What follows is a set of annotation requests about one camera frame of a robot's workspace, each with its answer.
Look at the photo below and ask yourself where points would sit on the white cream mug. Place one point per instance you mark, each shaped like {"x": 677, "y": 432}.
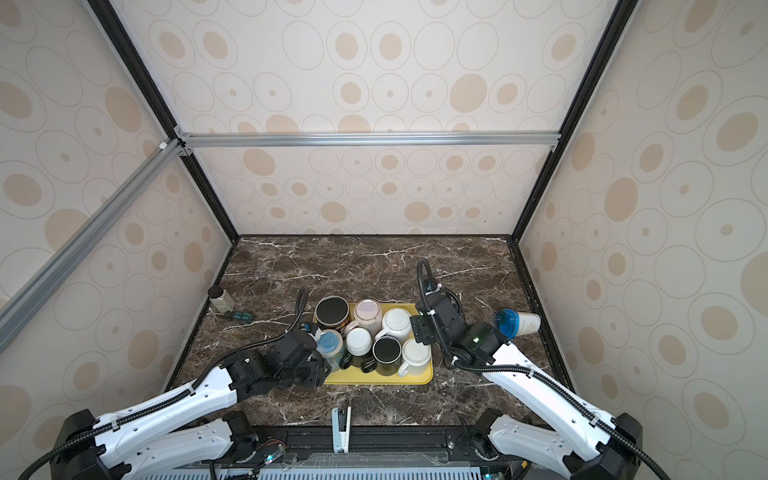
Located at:
{"x": 416, "y": 358}

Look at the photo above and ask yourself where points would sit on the diagonal aluminium bar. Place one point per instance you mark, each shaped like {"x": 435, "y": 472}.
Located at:
{"x": 17, "y": 313}

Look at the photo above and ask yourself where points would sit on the white cup blue lid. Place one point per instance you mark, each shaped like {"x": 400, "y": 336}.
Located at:
{"x": 513, "y": 324}

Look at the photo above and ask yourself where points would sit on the horizontal aluminium bar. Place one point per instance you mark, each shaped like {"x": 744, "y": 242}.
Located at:
{"x": 375, "y": 139}

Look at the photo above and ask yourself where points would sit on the white clip on rail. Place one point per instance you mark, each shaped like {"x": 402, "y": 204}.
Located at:
{"x": 341, "y": 425}

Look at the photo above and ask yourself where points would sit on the white ribbed mug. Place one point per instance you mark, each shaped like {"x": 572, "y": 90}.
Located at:
{"x": 396, "y": 323}

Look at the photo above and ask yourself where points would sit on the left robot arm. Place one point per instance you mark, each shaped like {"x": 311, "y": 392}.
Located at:
{"x": 90, "y": 447}

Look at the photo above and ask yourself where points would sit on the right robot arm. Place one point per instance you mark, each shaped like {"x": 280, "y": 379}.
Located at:
{"x": 578, "y": 439}

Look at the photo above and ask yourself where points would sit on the small green tool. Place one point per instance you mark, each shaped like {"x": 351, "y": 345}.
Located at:
{"x": 238, "y": 316}

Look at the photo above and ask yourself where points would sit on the black mug red inside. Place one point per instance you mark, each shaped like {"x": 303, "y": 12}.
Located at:
{"x": 385, "y": 357}

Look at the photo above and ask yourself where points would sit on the blue butterfly mug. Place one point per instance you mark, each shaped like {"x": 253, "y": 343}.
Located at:
{"x": 332, "y": 348}

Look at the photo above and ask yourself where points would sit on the white bottom dark mug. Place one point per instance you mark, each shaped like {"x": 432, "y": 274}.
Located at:
{"x": 358, "y": 346}

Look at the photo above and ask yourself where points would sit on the pink mug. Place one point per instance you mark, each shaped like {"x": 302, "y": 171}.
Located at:
{"x": 366, "y": 314}

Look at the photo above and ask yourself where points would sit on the yellow plastic tray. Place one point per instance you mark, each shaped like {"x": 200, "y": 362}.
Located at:
{"x": 354, "y": 376}

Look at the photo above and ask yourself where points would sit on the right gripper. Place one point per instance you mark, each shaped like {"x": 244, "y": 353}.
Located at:
{"x": 420, "y": 331}

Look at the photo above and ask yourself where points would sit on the small bottle black cap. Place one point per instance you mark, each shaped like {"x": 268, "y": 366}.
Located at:
{"x": 220, "y": 300}

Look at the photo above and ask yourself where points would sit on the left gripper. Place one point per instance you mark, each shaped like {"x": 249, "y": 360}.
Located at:
{"x": 319, "y": 368}

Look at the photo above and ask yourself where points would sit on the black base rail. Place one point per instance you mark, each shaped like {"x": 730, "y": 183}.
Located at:
{"x": 231, "y": 447}

